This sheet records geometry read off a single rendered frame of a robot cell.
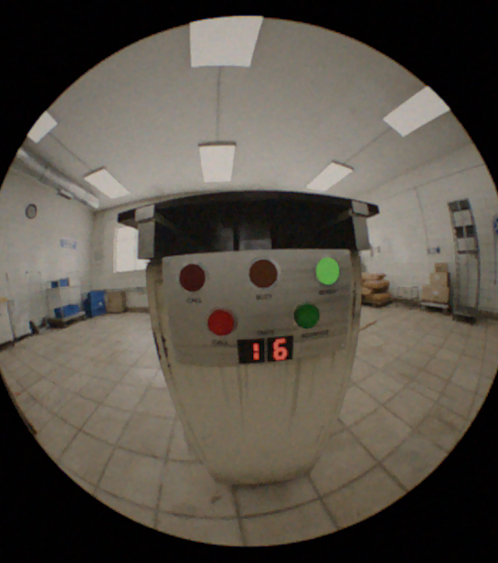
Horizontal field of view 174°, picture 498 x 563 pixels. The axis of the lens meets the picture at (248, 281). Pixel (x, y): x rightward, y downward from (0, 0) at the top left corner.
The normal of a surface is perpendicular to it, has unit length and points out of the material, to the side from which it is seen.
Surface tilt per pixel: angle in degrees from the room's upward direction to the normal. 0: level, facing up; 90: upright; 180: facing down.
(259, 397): 90
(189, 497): 0
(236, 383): 90
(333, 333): 90
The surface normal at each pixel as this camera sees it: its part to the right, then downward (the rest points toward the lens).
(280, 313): 0.04, 0.05
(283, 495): -0.05, -1.00
